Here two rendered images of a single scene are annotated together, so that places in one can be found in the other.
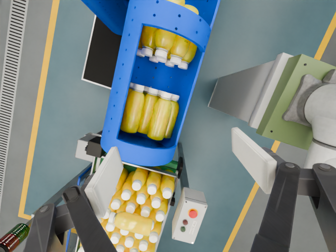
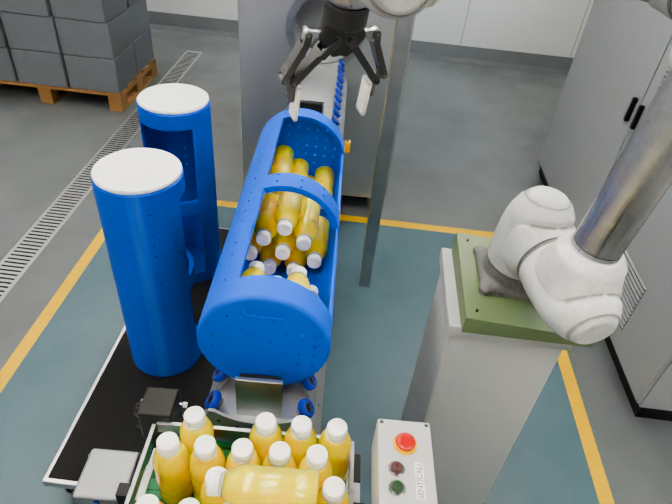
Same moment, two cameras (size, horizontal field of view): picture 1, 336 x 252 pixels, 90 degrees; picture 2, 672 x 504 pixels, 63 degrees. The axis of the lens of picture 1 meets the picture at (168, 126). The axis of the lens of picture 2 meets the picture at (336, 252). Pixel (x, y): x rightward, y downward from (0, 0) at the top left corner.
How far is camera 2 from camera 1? 1.05 m
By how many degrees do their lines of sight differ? 62
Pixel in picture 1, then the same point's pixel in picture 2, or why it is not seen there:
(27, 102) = not seen: outside the picture
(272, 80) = (445, 272)
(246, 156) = (362, 94)
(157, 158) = (305, 298)
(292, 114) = (487, 282)
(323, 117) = (503, 244)
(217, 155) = not seen: outside the picture
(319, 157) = (529, 272)
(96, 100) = not seen: outside the picture
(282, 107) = (471, 281)
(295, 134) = (515, 312)
